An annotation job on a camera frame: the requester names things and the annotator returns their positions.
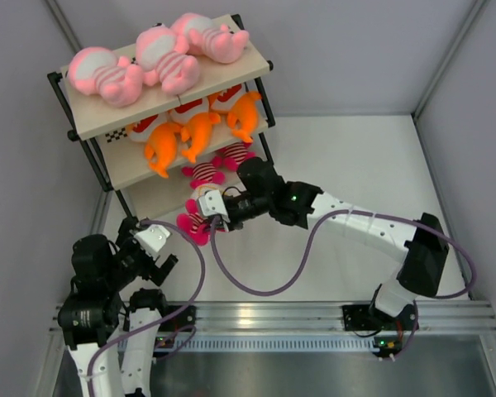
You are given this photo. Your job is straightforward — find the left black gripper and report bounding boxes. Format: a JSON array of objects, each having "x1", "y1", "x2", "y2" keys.
[{"x1": 104, "y1": 217, "x2": 177, "y2": 290}]

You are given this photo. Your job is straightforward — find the white panda plush with glasses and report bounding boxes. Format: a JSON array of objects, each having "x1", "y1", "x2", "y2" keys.
[{"x1": 212, "y1": 141, "x2": 255, "y2": 171}]

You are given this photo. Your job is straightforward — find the white panda plush front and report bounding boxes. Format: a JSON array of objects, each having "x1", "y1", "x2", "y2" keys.
[{"x1": 176, "y1": 183, "x2": 224, "y2": 246}]

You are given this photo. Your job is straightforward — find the white panda plush face down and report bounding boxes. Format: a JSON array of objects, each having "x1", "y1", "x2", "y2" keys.
[{"x1": 181, "y1": 161, "x2": 226, "y2": 189}]

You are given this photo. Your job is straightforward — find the orange shark plush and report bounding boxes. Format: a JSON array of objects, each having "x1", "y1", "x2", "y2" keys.
[
  {"x1": 125, "y1": 112, "x2": 181, "y2": 179},
  {"x1": 169, "y1": 97, "x2": 222, "y2": 164},
  {"x1": 208, "y1": 84, "x2": 262, "y2": 144}
]

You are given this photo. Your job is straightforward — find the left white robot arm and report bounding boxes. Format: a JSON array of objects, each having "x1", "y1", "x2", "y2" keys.
[{"x1": 57, "y1": 218, "x2": 178, "y2": 396}]

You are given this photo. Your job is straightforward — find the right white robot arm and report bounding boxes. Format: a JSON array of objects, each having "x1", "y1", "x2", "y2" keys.
[{"x1": 200, "y1": 157, "x2": 449, "y2": 328}]

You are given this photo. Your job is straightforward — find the beige three-tier shelf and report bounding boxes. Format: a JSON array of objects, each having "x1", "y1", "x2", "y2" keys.
[{"x1": 47, "y1": 15, "x2": 274, "y2": 217}]

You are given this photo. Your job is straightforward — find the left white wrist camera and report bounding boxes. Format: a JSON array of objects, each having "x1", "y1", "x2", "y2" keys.
[{"x1": 134, "y1": 224, "x2": 171, "y2": 261}]

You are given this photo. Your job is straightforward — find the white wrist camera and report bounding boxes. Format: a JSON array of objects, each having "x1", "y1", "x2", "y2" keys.
[
  {"x1": 197, "y1": 189, "x2": 229, "y2": 221},
  {"x1": 134, "y1": 224, "x2": 171, "y2": 261}
]

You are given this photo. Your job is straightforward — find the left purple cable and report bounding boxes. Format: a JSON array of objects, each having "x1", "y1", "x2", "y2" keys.
[{"x1": 86, "y1": 218, "x2": 207, "y2": 397}]

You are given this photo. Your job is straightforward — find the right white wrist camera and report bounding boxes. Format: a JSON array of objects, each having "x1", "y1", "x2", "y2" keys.
[{"x1": 197, "y1": 189, "x2": 229, "y2": 221}]

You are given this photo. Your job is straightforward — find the aluminium mounting rail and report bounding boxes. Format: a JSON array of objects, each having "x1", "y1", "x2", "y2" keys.
[{"x1": 49, "y1": 300, "x2": 496, "y2": 332}]

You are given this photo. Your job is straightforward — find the white slotted cable duct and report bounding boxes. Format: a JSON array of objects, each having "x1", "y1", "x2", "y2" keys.
[{"x1": 115, "y1": 333, "x2": 402, "y2": 353}]

